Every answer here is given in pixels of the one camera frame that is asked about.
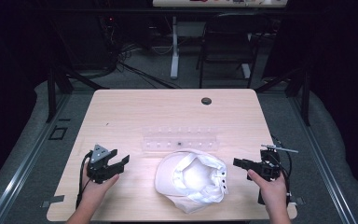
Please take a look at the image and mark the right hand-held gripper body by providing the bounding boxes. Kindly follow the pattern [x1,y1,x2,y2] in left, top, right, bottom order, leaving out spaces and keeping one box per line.
[245,144,299,205]

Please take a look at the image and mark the white cap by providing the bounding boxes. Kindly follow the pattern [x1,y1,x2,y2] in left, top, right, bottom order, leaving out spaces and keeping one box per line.
[154,148,230,215]

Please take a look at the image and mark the black tape square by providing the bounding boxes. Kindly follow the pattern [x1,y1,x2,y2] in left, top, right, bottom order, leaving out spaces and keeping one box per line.
[48,125,68,141]

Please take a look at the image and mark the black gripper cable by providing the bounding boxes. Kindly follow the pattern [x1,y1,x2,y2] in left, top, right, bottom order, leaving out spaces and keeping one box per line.
[75,150,94,210]
[270,135,294,207]

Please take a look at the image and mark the black metal stand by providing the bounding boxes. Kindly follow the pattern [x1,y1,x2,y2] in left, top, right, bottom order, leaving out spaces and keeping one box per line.
[45,59,110,124]
[254,65,312,127]

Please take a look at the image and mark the person's left hand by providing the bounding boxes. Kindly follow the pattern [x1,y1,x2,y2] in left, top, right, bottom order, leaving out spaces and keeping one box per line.
[79,161,120,213]

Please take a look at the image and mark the aluminium floor rail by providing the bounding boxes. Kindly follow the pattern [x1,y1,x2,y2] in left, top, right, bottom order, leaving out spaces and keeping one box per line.
[0,92,73,224]
[286,92,358,224]

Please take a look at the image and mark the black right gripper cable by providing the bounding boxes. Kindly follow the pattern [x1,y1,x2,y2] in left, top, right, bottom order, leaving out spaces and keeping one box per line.
[270,135,294,207]

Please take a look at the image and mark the black floor cables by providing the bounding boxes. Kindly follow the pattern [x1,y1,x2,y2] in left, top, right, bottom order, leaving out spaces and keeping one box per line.
[115,40,183,91]

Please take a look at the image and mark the white desk top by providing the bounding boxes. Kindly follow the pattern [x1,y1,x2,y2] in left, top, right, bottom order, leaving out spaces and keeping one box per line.
[152,0,289,8]

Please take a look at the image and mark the black chair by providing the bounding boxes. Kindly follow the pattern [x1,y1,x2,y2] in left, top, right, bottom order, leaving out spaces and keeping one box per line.
[195,12,272,90]

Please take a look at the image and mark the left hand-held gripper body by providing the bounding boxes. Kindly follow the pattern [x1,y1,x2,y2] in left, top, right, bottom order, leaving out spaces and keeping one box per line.
[86,144,126,185]

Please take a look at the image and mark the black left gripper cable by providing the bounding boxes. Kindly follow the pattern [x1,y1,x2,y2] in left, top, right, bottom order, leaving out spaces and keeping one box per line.
[75,150,94,210]

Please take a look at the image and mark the white desk leg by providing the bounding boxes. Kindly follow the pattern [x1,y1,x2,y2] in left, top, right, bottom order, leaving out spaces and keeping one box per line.
[170,15,181,80]
[241,31,252,80]

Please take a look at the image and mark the clear plastic rack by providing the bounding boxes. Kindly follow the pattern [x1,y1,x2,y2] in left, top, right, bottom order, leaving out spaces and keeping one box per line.
[141,125,220,154]

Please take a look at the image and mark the person's right hand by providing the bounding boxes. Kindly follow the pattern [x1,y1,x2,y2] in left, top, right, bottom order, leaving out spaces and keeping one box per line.
[247,169,289,217]

